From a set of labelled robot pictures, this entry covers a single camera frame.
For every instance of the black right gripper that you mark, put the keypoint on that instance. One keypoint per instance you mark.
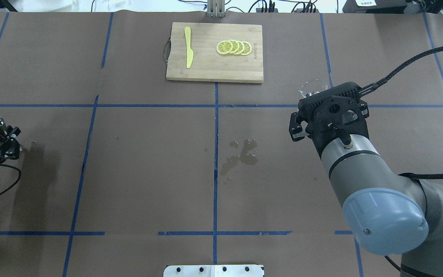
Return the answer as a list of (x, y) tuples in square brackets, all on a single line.
[(295, 129)]

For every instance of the clear glass cup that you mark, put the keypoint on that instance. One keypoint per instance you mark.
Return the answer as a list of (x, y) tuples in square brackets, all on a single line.
[(312, 87)]

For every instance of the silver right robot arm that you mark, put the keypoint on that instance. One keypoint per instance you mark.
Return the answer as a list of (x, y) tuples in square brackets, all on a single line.
[(387, 213)]

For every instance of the lemon slice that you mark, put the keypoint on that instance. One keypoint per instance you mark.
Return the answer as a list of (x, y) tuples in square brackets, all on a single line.
[(241, 48), (236, 46), (248, 48)]

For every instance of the lemon slice nearest knife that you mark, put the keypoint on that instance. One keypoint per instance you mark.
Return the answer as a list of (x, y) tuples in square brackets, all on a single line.
[(224, 47)]

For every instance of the bamboo cutting board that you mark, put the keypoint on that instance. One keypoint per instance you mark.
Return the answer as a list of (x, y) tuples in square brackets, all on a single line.
[(207, 64)]

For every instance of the black box on desk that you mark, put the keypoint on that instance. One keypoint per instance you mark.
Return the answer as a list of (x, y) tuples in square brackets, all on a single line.
[(375, 6)]

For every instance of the yellow plastic knife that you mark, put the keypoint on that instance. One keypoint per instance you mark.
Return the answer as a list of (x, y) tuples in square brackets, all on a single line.
[(189, 51)]

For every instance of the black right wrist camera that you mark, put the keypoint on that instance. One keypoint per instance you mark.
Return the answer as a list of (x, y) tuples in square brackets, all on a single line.
[(335, 113)]

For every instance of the aluminium frame post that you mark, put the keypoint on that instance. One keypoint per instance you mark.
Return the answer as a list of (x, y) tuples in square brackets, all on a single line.
[(216, 8)]

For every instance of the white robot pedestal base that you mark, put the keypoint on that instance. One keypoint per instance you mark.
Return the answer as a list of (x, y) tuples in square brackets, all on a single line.
[(230, 270)]

